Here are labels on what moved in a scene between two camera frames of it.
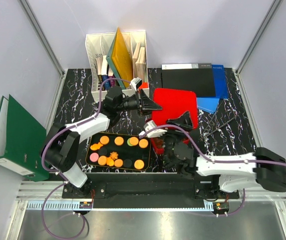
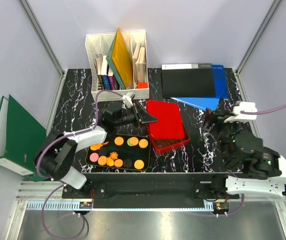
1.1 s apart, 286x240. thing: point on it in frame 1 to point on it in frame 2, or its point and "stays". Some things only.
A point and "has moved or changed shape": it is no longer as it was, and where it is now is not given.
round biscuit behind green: [118, 140] stays
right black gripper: [185, 121] to [236, 124]
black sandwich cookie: [102, 151] stays
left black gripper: [146, 103] to [142, 117]
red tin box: [158, 145] stays
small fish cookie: [109, 161] stays
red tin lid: [175, 103] has moved or changed shape
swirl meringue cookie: [113, 155] stays
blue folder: [220, 82] stays
